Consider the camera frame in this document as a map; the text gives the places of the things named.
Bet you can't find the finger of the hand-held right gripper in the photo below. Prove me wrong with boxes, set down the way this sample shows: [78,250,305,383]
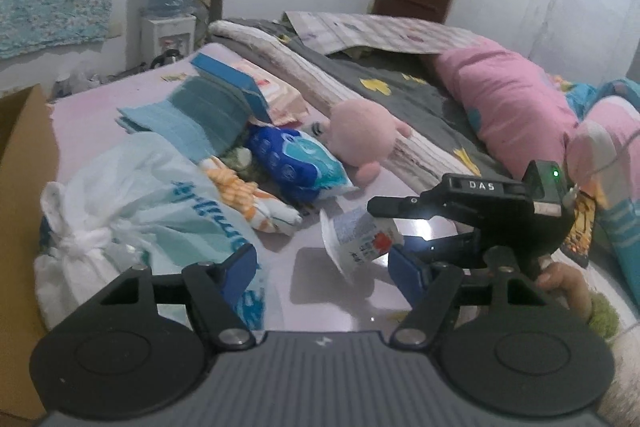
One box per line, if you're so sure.
[366,193,452,221]
[425,229,483,267]

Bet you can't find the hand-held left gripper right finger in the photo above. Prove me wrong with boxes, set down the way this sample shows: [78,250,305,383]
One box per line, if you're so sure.
[389,246,547,352]

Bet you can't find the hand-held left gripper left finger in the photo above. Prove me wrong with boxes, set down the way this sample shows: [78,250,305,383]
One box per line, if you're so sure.
[98,249,259,353]

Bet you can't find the white yogurt cup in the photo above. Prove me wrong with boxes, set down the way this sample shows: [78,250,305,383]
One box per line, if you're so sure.
[319,207,405,285]

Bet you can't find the light blue towel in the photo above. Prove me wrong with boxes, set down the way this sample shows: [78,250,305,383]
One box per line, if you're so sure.
[116,77,251,158]

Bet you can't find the blue white box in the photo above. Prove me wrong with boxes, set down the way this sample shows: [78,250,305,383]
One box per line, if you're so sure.
[190,53,273,125]

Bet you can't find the brown cardboard box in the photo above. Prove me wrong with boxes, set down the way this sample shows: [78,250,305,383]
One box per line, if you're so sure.
[0,84,57,423]

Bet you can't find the person's right hand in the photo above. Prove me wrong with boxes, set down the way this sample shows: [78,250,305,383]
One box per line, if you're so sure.
[536,263,594,324]

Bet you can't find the orange white patterned cloth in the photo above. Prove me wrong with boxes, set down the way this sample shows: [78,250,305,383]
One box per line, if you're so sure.
[197,155,303,235]

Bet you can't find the pink plush toy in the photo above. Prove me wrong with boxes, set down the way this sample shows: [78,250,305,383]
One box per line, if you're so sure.
[312,99,413,185]

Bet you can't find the grey blanket yellow stars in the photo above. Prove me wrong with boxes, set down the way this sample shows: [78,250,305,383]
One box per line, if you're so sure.
[240,19,516,178]

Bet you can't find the colourful printed blanket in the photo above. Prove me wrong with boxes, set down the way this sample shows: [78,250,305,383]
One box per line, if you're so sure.
[560,77,640,290]

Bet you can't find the green knitted cloth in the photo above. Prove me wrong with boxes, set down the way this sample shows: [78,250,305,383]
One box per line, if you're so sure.
[220,146,266,182]

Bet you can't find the pink pillow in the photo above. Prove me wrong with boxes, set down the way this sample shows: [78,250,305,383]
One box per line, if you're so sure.
[432,47,586,172]

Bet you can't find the dark blue plastic packet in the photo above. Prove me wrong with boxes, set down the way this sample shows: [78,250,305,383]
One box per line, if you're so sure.
[247,125,360,204]

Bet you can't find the white plastic bag blue print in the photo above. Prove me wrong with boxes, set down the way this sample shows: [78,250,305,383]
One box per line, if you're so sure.
[34,132,268,333]

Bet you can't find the pink wet wipes pack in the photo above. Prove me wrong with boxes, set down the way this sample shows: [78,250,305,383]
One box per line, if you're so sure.
[235,57,308,128]

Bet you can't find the beige striped blanket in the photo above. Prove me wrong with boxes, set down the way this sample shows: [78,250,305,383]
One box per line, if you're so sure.
[209,20,451,192]

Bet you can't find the pale checked blanket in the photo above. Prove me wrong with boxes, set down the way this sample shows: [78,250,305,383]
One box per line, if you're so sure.
[282,11,501,58]

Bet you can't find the dark kettle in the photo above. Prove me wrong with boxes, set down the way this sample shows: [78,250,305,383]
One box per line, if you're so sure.
[150,49,182,68]

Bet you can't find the crumpled white plastic bags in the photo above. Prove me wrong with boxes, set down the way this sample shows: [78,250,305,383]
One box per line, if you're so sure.
[56,68,104,98]

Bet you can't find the white water dispenser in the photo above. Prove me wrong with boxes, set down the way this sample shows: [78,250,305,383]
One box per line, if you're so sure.
[140,13,197,68]

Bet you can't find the white cable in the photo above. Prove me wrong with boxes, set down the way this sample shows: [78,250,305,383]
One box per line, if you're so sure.
[570,127,640,200]

